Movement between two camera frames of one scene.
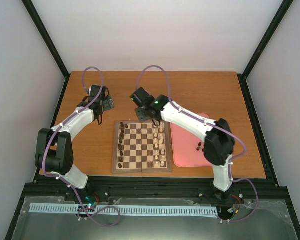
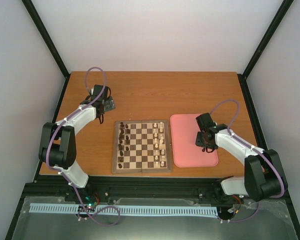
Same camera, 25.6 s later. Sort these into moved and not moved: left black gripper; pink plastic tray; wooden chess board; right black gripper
Moved: right black gripper
Not moved: wooden chess board; left black gripper; pink plastic tray
